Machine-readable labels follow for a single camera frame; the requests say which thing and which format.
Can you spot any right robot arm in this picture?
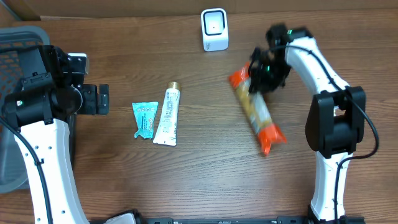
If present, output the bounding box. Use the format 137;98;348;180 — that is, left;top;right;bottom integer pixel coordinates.
248;24;366;223

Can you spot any white tube gold cap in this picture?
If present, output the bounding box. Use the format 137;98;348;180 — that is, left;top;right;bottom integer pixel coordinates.
153;82;181;146

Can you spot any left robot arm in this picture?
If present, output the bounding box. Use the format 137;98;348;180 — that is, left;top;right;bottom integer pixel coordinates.
1;45;109;224

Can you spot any grey plastic shopping basket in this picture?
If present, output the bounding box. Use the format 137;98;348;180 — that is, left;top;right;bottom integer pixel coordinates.
0;25;77;194

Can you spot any orange spaghetti packet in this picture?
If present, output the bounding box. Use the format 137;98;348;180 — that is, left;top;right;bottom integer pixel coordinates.
228;62;287;156

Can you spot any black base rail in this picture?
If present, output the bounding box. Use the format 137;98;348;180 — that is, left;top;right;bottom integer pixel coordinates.
88;215;366;224

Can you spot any teal snack packet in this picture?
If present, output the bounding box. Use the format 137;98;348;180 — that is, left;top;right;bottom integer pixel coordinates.
132;101;159;139

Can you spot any brown cardboard backdrop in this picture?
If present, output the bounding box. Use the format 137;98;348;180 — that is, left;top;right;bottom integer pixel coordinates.
3;0;397;20

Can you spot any white barcode scanner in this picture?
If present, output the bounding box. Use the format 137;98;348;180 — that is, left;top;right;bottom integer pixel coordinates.
200;8;229;52

